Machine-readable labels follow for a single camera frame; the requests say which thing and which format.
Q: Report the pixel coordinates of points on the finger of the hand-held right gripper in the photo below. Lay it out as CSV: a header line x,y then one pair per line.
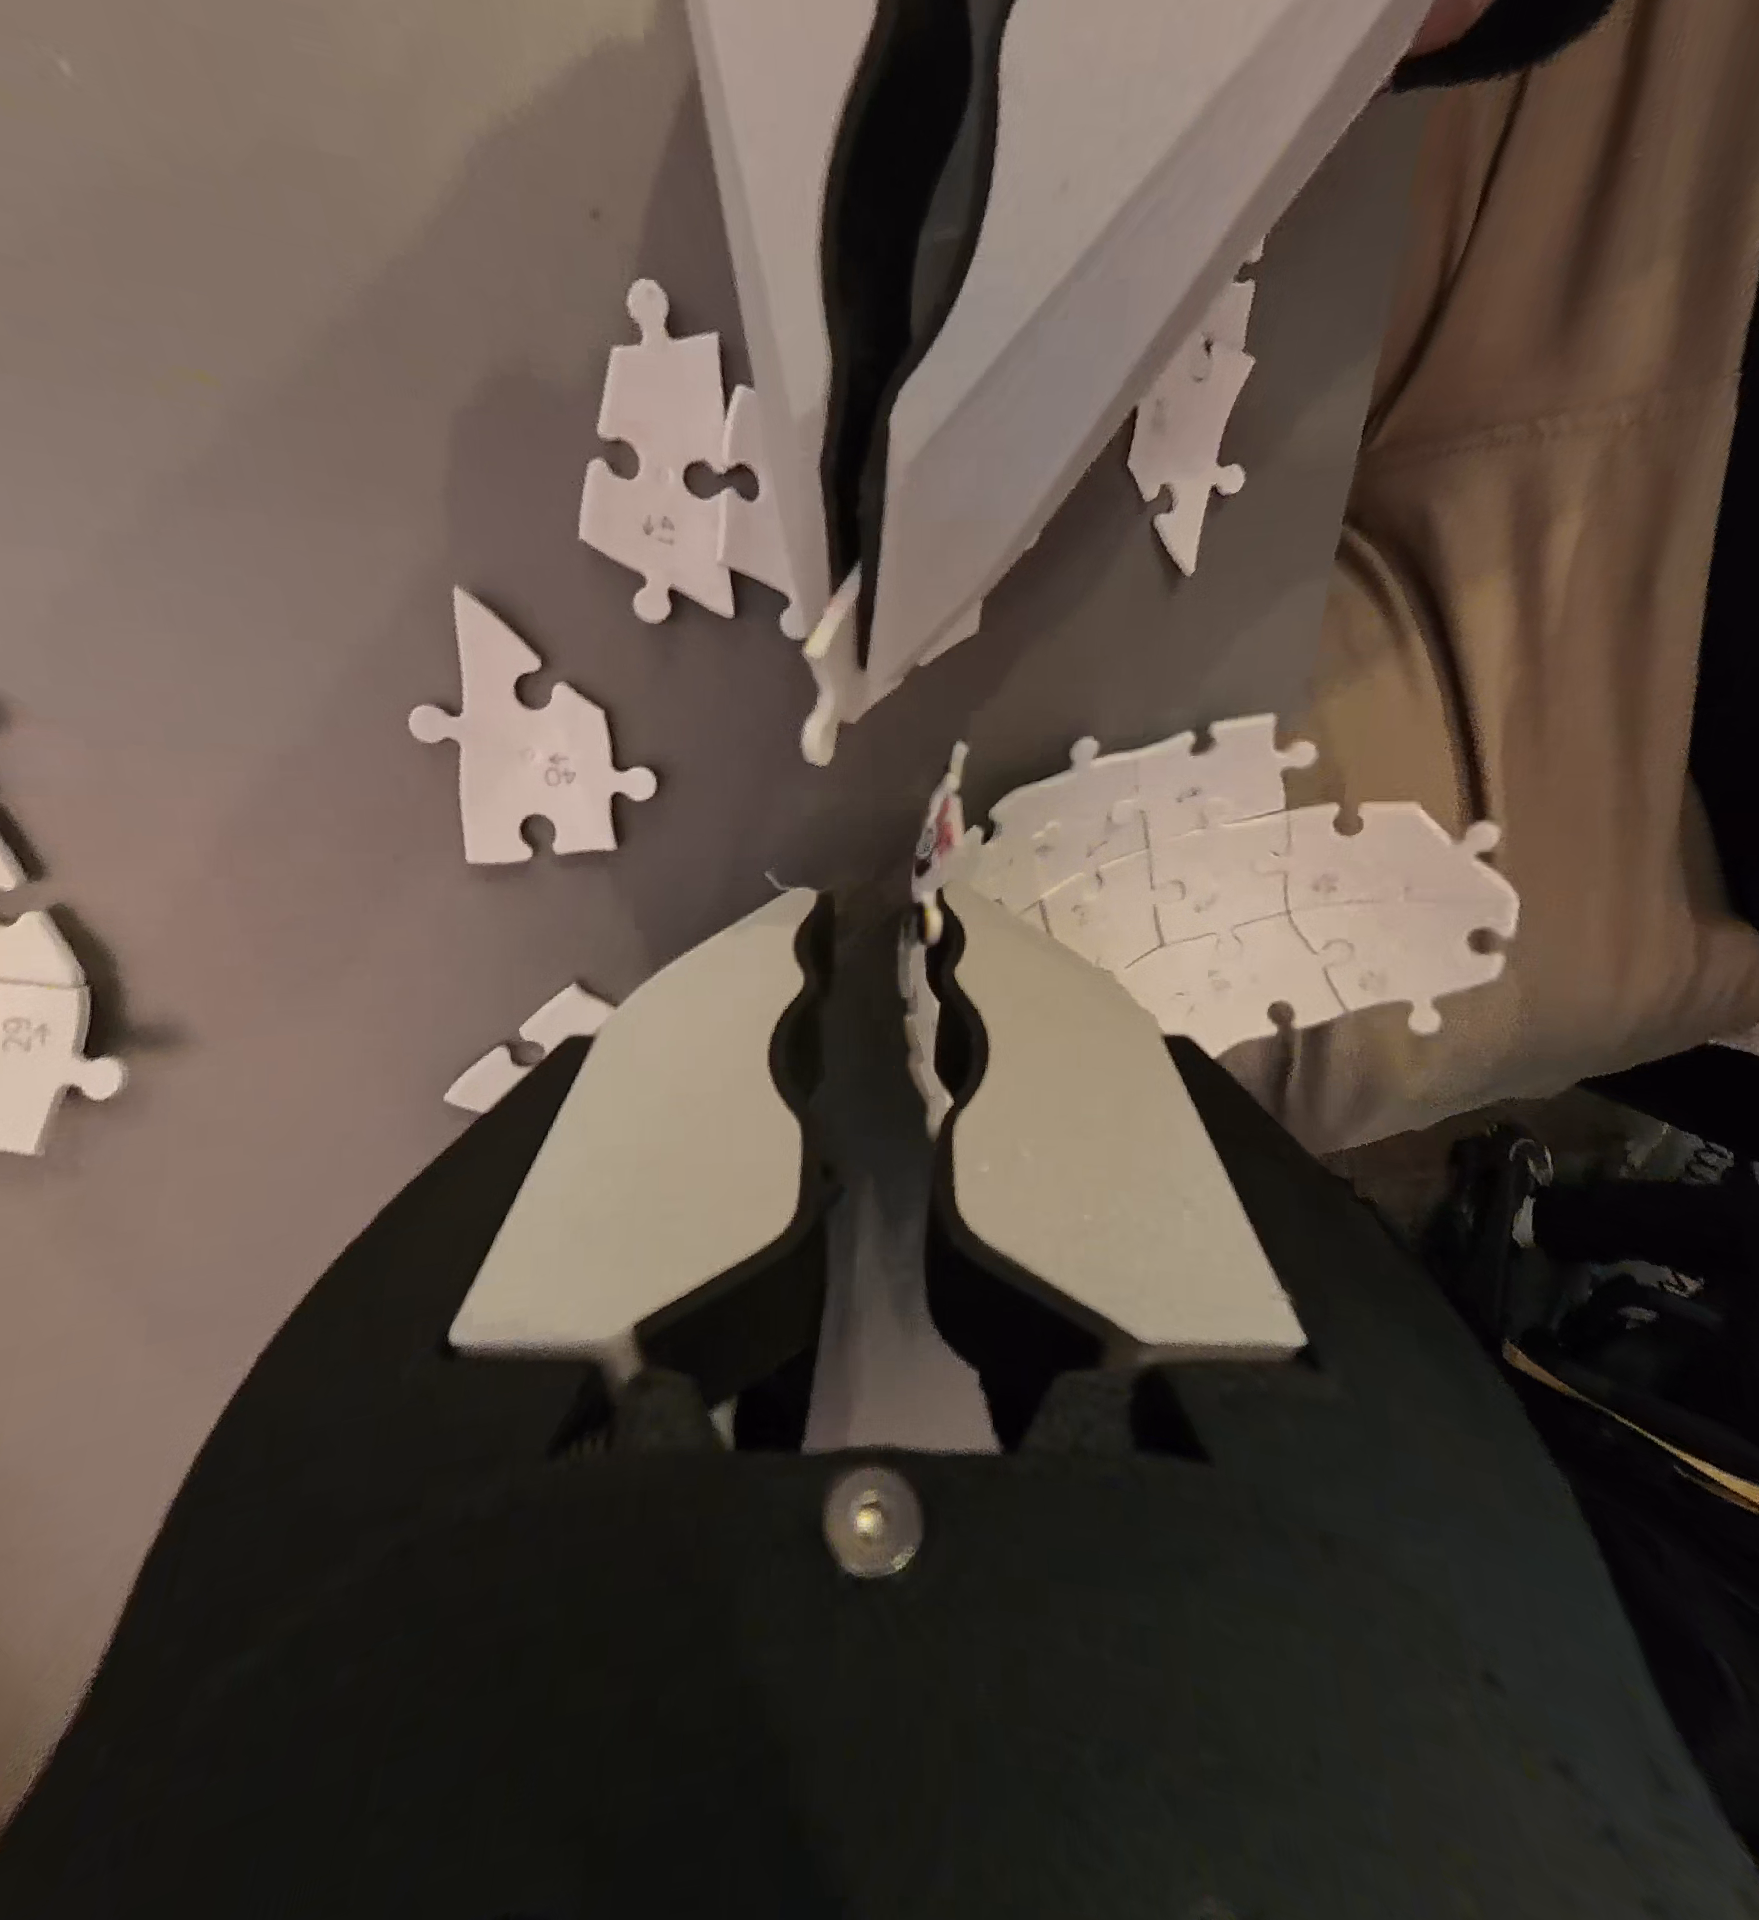
x,y
775,225
1120,225

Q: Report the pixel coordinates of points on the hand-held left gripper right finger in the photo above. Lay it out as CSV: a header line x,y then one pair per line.
x,y
1120,1186

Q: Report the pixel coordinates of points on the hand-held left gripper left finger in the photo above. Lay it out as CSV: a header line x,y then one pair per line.
x,y
640,1186

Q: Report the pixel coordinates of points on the curved assembled puzzle ball section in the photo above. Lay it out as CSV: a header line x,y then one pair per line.
x,y
1241,887

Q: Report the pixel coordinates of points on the pointed white puzzle piece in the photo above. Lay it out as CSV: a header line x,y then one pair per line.
x,y
535,751
1187,436

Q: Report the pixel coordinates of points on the black bag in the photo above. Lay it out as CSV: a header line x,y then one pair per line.
x,y
1644,1277

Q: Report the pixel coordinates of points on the person's beige trousers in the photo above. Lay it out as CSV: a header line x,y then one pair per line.
x,y
1541,600

